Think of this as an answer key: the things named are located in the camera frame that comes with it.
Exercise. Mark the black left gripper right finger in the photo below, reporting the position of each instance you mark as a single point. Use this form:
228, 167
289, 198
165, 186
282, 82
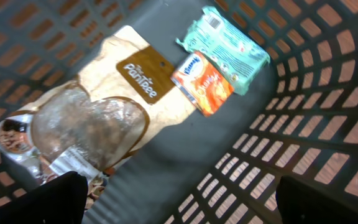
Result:
309, 205

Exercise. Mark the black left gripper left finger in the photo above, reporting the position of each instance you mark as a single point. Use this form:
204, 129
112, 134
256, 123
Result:
62, 200

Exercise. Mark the orange Kleenex tissue pack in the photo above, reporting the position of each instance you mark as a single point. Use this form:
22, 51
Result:
202, 83

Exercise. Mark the teal wet wipes pack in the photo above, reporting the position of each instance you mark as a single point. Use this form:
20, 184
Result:
238, 57

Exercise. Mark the mixed beans printed bag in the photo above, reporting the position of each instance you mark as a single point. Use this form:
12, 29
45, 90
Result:
46, 163

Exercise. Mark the grey plastic mesh basket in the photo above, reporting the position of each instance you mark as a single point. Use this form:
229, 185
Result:
295, 131

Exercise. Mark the brown Pantree mushroom bag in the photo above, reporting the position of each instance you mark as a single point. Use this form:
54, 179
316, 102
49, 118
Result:
116, 104

